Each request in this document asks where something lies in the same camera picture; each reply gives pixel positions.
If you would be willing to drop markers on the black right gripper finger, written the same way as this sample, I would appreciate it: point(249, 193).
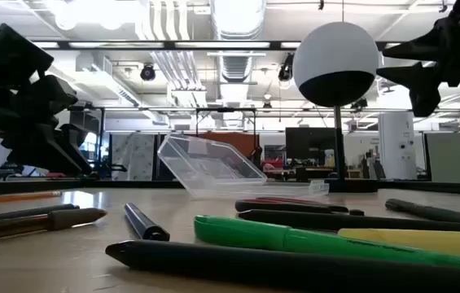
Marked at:
point(429, 46)
point(425, 85)

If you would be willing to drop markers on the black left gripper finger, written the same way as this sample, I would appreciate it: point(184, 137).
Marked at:
point(48, 97)
point(50, 142)

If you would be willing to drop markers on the orange pencil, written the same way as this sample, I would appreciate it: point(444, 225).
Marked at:
point(10, 197)

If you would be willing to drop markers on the black pen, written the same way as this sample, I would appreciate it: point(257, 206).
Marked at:
point(335, 221)
point(22, 212)
point(429, 211)

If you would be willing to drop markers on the translucent purple click pen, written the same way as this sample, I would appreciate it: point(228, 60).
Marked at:
point(62, 219)

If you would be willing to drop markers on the dark blue pen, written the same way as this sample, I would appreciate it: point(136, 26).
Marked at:
point(144, 224)

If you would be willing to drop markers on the yellow highlighter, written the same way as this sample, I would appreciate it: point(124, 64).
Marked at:
point(417, 240)

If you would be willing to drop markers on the red and black scissors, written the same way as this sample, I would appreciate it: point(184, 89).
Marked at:
point(286, 205)

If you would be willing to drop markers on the green highlighter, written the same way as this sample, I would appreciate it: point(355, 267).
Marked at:
point(254, 234)

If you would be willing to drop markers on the thick black marker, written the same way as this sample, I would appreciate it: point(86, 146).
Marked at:
point(254, 264)

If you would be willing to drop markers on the clear plastic supply box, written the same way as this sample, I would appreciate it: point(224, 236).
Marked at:
point(213, 167)

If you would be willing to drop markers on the white cylinder column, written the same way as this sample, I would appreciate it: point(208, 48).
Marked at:
point(396, 142)

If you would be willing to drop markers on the white globe lamp black stand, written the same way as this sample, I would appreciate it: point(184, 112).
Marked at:
point(335, 61)

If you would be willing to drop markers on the black ceiling spotlight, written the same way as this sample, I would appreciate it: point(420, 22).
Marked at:
point(147, 72)
point(286, 69)

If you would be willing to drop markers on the black monitor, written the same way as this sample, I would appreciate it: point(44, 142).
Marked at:
point(309, 144)

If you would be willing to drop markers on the orange partition panel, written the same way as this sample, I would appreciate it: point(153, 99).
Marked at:
point(237, 142)

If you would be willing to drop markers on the black table frame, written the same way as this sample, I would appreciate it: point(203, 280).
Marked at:
point(30, 185)

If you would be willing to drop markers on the silver ceiling duct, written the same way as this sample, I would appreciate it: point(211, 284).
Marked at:
point(235, 36)

